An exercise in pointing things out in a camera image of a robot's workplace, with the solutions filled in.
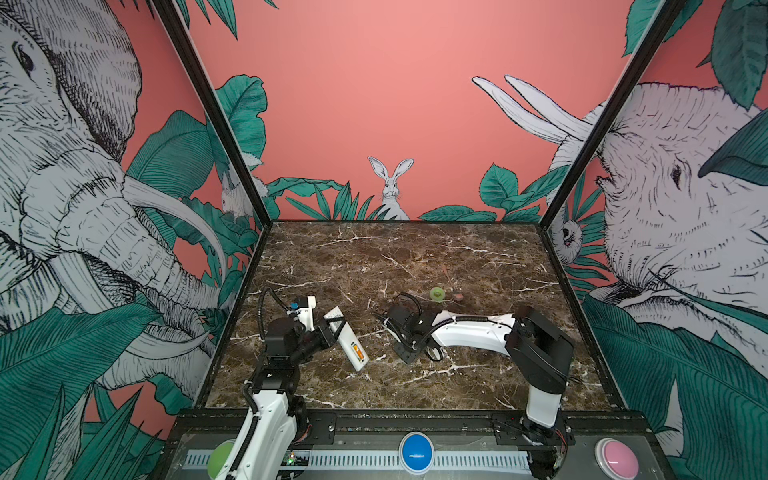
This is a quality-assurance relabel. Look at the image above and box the white remote control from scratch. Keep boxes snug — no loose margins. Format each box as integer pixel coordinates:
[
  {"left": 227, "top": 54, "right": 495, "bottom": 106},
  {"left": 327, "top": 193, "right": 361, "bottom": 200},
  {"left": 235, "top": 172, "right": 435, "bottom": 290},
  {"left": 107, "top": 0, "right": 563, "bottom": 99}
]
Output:
[{"left": 324, "top": 306, "right": 370, "bottom": 371}]

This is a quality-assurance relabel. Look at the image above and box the orange AAA battery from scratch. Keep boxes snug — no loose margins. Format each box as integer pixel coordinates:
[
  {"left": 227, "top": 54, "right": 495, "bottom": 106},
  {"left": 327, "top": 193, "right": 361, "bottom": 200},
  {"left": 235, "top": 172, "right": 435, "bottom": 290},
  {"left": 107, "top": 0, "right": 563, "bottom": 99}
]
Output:
[{"left": 352, "top": 343, "right": 366, "bottom": 362}]

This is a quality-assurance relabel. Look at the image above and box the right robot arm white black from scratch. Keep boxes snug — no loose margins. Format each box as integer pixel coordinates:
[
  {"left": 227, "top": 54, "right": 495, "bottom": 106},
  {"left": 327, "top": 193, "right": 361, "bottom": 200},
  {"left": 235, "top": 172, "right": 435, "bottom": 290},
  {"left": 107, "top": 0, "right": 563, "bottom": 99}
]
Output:
[{"left": 374, "top": 292, "right": 574, "bottom": 448}]

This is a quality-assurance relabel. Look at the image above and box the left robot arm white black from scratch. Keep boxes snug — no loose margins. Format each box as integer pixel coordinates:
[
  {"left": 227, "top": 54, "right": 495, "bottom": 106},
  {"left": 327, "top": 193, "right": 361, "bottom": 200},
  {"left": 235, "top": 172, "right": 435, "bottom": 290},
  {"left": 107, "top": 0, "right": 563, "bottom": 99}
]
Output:
[{"left": 208, "top": 287, "right": 347, "bottom": 479}]

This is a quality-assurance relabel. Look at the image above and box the green tape roll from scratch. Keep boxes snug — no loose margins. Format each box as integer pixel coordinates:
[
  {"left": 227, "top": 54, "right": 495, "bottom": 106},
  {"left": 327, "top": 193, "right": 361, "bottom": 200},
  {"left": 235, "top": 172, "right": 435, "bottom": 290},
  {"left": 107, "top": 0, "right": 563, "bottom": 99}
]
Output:
[{"left": 429, "top": 287, "right": 446, "bottom": 303}]

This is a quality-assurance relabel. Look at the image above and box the small circuit board with leds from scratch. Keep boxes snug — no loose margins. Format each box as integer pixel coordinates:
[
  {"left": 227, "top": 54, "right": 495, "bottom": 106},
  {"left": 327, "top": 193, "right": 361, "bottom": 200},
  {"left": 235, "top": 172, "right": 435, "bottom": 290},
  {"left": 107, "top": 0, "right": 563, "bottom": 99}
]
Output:
[{"left": 279, "top": 450, "right": 311, "bottom": 470}]

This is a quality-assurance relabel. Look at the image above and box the blue push button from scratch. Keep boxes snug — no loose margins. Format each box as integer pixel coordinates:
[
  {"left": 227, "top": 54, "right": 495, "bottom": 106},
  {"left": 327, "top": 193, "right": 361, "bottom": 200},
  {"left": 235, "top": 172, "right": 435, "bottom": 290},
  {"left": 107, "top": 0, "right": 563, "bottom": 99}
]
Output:
[{"left": 398, "top": 431, "right": 435, "bottom": 475}]

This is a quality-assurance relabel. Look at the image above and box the green push button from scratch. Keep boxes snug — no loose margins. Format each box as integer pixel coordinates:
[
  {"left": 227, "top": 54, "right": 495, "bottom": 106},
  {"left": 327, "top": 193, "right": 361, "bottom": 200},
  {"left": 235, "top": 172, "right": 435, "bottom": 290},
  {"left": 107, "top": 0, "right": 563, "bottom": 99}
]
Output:
[{"left": 207, "top": 439, "right": 235, "bottom": 480}]

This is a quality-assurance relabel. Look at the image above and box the pink push button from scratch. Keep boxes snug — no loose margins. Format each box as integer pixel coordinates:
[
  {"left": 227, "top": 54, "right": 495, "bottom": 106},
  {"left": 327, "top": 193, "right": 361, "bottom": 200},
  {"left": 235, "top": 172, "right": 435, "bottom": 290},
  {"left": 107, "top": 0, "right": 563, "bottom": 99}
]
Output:
[{"left": 594, "top": 438, "right": 640, "bottom": 480}]

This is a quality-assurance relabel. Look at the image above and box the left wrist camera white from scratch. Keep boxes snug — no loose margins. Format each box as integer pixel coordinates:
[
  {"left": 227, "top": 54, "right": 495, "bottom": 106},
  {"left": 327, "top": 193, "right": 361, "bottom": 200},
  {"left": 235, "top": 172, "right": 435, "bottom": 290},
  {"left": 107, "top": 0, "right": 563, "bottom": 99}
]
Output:
[{"left": 286, "top": 295, "right": 316, "bottom": 331}]

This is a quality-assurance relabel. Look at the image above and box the black front mounting rail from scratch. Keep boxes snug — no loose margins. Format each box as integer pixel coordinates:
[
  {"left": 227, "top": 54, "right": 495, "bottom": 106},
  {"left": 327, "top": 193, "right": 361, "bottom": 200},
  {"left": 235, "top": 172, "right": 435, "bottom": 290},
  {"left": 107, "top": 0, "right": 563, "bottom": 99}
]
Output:
[{"left": 173, "top": 409, "right": 652, "bottom": 448}]

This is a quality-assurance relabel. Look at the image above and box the white slotted cable duct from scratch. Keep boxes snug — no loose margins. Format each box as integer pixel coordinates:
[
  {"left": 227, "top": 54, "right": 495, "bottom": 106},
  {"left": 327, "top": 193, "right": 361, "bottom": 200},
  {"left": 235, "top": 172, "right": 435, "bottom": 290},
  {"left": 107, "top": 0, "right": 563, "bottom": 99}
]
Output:
[{"left": 182, "top": 449, "right": 532, "bottom": 474}]

